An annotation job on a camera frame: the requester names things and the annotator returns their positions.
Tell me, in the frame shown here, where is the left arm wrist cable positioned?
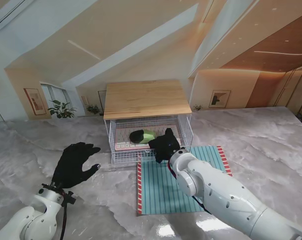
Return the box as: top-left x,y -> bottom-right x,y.
58,191 -> 75,240

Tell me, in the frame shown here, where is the teal striped mouse pad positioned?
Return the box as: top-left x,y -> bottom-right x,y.
136,145 -> 233,216

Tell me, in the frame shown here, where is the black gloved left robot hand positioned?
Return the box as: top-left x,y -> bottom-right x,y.
52,142 -> 101,190

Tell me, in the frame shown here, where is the pink and white keyboard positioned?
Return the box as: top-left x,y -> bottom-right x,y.
115,124 -> 180,151

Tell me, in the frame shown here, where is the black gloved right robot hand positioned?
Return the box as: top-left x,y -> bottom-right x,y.
148,127 -> 181,164

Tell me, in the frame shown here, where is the wooden top wire organizer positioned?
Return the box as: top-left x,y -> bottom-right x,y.
103,79 -> 193,153

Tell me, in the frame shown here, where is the black and green mouse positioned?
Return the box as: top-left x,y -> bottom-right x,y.
129,129 -> 156,144

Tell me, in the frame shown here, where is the white wire drawer basket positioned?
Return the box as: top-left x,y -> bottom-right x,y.
110,118 -> 193,165

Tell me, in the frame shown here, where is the right arm wrist cable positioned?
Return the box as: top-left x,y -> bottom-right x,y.
167,162 -> 211,215

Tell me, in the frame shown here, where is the arm wrist cable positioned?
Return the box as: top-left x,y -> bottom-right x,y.
58,191 -> 75,240
167,162 -> 211,215

